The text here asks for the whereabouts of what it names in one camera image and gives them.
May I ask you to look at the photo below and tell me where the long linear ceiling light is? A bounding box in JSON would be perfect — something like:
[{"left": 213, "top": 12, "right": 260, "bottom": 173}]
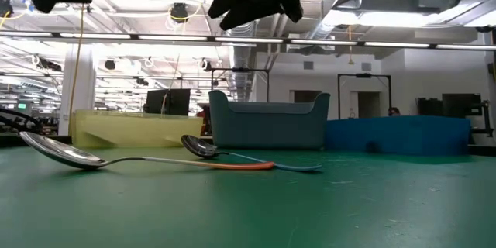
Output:
[{"left": 0, "top": 30, "right": 496, "bottom": 52}]

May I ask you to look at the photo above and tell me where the black monitor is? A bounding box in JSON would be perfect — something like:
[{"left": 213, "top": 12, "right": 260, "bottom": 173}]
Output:
[{"left": 143, "top": 88, "right": 191, "bottom": 118}]

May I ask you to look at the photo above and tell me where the black metal frame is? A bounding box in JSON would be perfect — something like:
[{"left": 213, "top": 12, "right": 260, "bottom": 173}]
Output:
[
  {"left": 336, "top": 72, "right": 392, "bottom": 118},
  {"left": 211, "top": 67, "right": 271, "bottom": 102}
]

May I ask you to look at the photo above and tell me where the green table mat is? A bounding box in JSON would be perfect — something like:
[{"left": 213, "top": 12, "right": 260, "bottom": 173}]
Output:
[{"left": 0, "top": 139, "right": 496, "bottom": 248}]

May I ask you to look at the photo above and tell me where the grey-blue plastic bin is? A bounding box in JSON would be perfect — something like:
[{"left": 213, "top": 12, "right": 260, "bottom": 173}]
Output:
[{"left": 208, "top": 89, "right": 332, "bottom": 151}]

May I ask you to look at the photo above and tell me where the yellow-green plastic bin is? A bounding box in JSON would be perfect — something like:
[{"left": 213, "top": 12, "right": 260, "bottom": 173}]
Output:
[{"left": 71, "top": 108, "right": 205, "bottom": 149}]

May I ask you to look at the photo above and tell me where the orange-handled metal spoon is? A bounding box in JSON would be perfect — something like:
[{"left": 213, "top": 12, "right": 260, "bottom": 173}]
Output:
[{"left": 19, "top": 131, "right": 276, "bottom": 171}]

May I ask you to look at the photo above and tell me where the black workstation equipment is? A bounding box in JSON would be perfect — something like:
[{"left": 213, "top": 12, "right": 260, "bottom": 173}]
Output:
[{"left": 416, "top": 92, "right": 495, "bottom": 139}]

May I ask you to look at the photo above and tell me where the blue plastic bin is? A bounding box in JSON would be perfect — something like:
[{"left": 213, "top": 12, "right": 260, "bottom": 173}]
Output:
[{"left": 324, "top": 115, "right": 471, "bottom": 157}]

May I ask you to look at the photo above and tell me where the blue-handled metal spoon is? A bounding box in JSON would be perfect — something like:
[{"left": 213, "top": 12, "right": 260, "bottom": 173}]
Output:
[{"left": 180, "top": 134, "right": 323, "bottom": 173}]

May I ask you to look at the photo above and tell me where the black ceiling camera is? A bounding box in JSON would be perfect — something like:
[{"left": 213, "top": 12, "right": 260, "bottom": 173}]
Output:
[
  {"left": 0, "top": 0, "right": 15, "bottom": 19},
  {"left": 170, "top": 2, "right": 190, "bottom": 23}
]

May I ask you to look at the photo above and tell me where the white structural column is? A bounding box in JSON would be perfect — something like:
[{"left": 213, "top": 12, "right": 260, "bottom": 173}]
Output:
[{"left": 57, "top": 44, "right": 97, "bottom": 135}]

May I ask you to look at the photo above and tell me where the yellow hanging cable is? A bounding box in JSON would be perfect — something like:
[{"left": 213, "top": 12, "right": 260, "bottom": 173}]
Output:
[{"left": 68, "top": 2, "right": 87, "bottom": 112}]

